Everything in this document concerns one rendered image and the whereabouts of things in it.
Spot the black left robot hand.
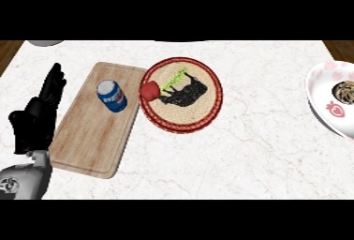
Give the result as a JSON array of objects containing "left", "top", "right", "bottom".
[{"left": 8, "top": 62, "right": 69, "bottom": 156}]

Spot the blue and white can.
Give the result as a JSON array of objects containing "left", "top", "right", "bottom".
[{"left": 97, "top": 79, "right": 129, "bottom": 113}]

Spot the red cupcake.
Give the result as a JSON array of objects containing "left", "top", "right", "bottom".
[{"left": 139, "top": 80, "right": 164, "bottom": 101}]

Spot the round red-rimmed woven placemat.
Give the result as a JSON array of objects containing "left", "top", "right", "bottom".
[{"left": 139, "top": 56, "right": 226, "bottom": 135}]

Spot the grey rounded object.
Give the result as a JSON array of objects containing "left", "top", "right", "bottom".
[{"left": 27, "top": 40, "right": 67, "bottom": 48}]

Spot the white bowl with strawberry print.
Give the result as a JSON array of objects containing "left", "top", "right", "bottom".
[{"left": 305, "top": 60, "right": 354, "bottom": 141}]

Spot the pale wooden cutting board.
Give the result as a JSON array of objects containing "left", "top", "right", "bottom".
[{"left": 48, "top": 61, "right": 150, "bottom": 180}]

